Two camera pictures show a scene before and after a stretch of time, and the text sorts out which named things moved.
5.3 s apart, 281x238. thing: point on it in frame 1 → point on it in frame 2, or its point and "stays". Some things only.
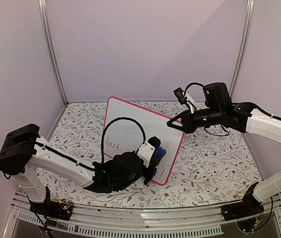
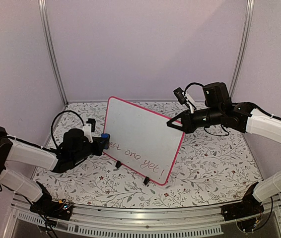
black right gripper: (187, 127) stays
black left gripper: (149, 176) → (99, 149)
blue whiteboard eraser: (160, 151) → (105, 135)
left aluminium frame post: (43, 14) stays
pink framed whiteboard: (125, 136) stays
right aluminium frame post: (249, 14) stays
